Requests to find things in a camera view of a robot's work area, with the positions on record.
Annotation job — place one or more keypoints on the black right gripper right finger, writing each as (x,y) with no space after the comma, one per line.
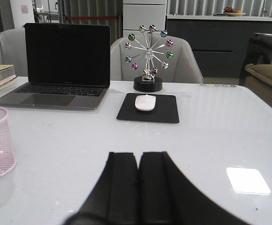
(167,197)

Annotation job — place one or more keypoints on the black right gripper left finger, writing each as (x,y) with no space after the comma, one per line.
(114,198)

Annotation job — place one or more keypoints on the black mouse pad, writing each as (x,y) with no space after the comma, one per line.
(165,110)

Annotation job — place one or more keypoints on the white computer mouse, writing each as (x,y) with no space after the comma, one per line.
(145,102)

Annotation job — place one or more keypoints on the ferris wheel desk toy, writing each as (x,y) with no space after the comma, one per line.
(148,81)

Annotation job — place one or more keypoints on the grey laptop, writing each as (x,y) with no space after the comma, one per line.
(68,67)

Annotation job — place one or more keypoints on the brown sofa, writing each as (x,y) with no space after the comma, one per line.
(259,81)

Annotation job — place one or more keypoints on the dark counter cabinet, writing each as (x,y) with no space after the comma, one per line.
(219,43)

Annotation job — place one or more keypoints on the left grey armchair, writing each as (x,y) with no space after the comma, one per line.
(13,50)

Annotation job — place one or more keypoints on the fruit bowl on counter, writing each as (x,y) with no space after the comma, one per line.
(229,11)

